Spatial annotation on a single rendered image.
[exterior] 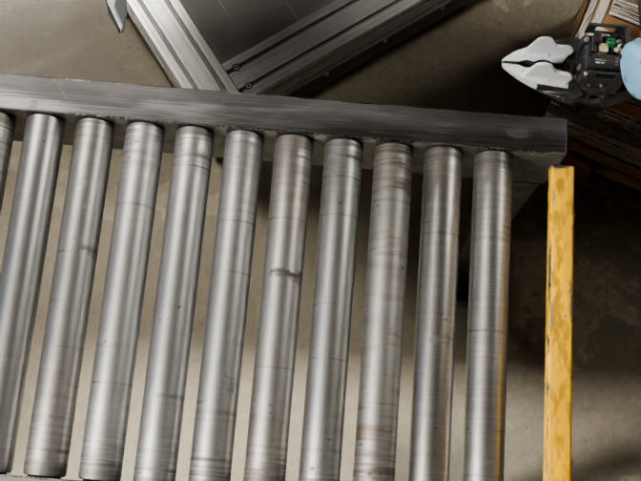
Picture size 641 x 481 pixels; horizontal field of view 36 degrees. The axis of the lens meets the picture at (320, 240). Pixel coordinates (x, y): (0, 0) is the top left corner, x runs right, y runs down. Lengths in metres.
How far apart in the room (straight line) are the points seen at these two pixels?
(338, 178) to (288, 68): 0.71
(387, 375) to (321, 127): 0.33
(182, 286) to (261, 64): 0.80
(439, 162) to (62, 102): 0.49
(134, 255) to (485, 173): 0.46
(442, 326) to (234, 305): 0.25
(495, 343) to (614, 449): 0.89
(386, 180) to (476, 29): 1.05
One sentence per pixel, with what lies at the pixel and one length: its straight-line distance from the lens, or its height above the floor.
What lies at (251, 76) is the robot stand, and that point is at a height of 0.23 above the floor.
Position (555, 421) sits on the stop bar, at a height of 0.82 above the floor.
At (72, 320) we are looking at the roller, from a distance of 1.23.
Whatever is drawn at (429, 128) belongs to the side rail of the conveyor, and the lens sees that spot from 1.27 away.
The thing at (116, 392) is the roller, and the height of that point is 0.80.
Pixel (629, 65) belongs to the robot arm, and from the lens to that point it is 1.26.
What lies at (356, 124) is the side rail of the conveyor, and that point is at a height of 0.80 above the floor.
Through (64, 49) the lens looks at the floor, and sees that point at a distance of 2.25.
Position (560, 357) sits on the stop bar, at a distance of 1.21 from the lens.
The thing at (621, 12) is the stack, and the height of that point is 0.66.
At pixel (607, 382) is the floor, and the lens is 2.08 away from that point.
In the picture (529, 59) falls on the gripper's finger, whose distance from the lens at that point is 1.36.
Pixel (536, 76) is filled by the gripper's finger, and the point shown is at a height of 0.78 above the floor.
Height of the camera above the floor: 1.97
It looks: 75 degrees down
